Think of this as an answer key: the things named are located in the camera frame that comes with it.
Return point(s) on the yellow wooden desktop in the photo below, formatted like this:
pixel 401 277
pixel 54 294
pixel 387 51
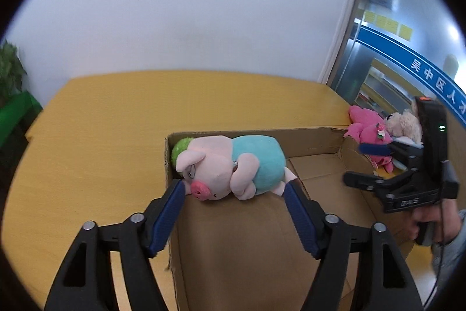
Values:
pixel 94 129

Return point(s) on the blue window banner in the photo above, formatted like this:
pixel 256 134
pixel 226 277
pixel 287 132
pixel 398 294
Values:
pixel 407 57

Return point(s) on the person's right hand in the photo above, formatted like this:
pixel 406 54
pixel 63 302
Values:
pixel 449 220

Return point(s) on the cardboard box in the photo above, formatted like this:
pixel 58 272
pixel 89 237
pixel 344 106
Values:
pixel 236 245

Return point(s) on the beige teddy bear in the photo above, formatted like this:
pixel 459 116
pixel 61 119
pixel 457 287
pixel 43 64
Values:
pixel 406 125

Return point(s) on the pink plush toy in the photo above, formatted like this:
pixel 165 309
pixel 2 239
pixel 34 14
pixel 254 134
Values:
pixel 367 132

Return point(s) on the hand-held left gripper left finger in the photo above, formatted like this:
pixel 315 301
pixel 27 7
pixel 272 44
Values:
pixel 166 218

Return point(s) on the potted green plant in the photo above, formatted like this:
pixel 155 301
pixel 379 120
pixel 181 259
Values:
pixel 10 72

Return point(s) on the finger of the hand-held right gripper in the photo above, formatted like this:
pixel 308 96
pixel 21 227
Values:
pixel 360 180
pixel 371 149

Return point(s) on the person's right forearm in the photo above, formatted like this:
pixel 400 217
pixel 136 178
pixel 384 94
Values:
pixel 455 256

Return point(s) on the pig plush toy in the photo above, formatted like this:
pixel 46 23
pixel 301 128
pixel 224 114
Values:
pixel 218 161

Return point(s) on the yellow sticky note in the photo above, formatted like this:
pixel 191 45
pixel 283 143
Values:
pixel 406 31
pixel 381 20
pixel 392 24
pixel 369 16

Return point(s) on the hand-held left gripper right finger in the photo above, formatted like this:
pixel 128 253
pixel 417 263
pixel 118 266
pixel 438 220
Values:
pixel 300 218

